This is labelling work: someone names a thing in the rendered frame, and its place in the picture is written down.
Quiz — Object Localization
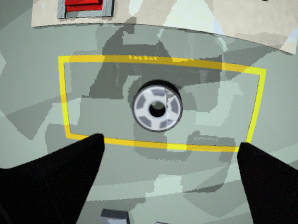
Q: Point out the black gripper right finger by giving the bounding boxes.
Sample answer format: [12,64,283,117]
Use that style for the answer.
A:
[237,143,298,224]

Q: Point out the black wheel with grey hub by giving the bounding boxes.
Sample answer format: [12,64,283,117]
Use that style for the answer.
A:
[133,80,182,133]

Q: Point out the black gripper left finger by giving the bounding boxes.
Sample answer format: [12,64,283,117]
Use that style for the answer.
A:
[0,133,105,224]

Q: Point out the yellow rectangular outline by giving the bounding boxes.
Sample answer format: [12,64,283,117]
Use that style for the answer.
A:
[57,55,266,152]

